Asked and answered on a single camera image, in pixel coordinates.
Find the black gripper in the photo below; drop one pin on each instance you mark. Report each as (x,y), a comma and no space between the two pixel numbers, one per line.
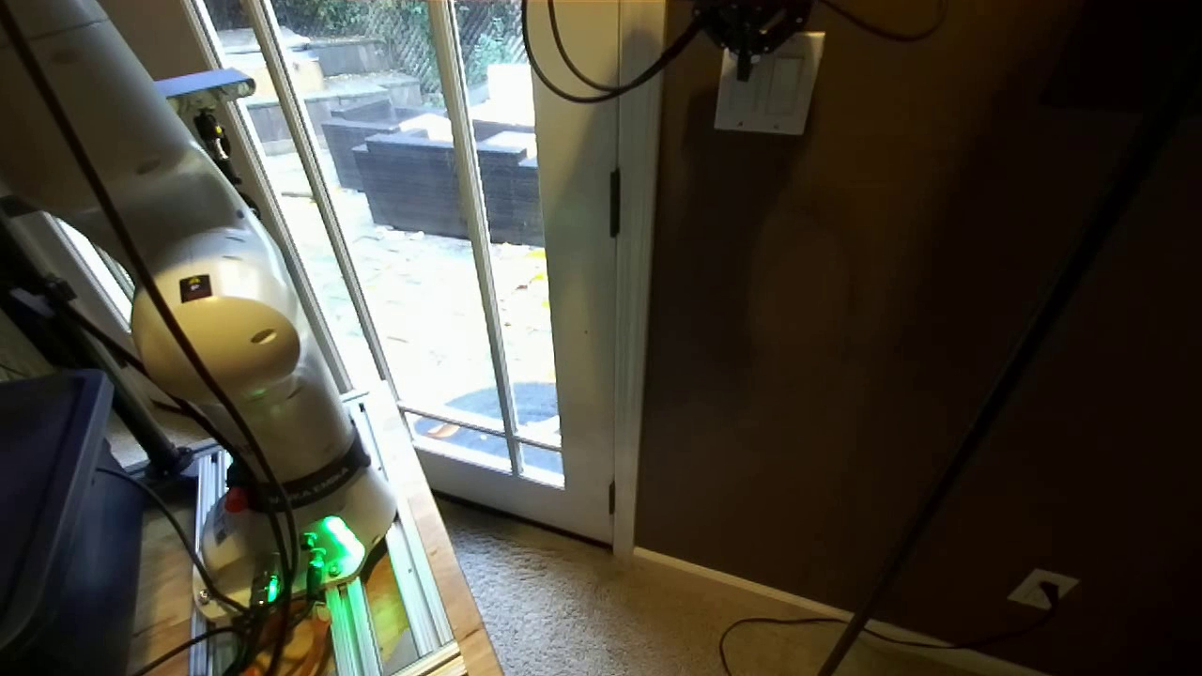
(756,22)

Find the white wall power outlet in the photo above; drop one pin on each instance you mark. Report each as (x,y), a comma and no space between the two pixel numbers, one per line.
(1043,586)

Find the white framed glass door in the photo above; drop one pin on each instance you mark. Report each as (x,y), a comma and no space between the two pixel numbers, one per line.
(551,315)

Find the dark wicker outdoor sofa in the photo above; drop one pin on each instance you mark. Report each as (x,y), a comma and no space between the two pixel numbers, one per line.
(437,183)

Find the blue plastic box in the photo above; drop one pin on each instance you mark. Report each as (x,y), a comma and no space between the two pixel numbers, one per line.
(58,526)

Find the dark wicker outdoor chair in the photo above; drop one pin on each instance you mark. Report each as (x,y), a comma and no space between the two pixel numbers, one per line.
(357,151)

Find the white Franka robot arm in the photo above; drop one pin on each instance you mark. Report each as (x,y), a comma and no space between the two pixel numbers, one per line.
(213,288)

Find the black door hinge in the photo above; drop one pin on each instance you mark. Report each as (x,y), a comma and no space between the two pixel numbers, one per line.
(613,199)
(608,499)

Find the wide white light switch plate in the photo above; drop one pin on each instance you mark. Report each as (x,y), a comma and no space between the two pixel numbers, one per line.
(771,92)

